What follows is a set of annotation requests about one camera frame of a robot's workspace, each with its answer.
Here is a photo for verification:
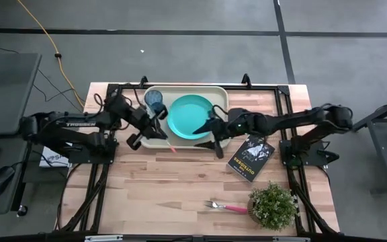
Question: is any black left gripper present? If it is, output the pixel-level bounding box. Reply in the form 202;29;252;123
126;104;170;151

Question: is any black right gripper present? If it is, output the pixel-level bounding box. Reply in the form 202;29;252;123
191;107;249;160

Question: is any spoon with orange handle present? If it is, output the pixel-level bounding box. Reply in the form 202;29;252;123
165;140;179;154

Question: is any teal plate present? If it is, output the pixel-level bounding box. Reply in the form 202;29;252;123
166;93;215;140

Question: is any blue translucent cup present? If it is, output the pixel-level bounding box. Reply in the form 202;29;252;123
143;89;165;115

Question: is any fork with pink handle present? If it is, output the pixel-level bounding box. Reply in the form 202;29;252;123
203;200;249;215

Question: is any beige plastic tray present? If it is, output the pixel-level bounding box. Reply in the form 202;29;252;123
139;85;231;150

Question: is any black paperback book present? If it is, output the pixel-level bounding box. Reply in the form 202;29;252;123
226;134;276;184

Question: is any potted plant in striped pot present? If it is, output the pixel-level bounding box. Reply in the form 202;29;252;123
247;181;299;233

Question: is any white printed paper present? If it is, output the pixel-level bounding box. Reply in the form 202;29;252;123
38;145;73;169

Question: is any grey desk panel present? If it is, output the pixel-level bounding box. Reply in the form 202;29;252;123
0;52;43;136

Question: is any dark grey desk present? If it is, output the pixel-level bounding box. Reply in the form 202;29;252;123
0;133;32;216

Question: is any black computer mouse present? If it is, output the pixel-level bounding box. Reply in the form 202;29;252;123
0;165;16;198

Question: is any black metal stand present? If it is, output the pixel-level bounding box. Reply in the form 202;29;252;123
352;91;387;195

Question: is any black aluminium table frame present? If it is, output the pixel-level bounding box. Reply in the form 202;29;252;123
54;82;341;238

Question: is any yellow floor cable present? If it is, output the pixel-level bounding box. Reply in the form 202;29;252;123
15;0;86;110

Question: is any black floor cable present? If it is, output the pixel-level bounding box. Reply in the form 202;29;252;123
0;42;84;114

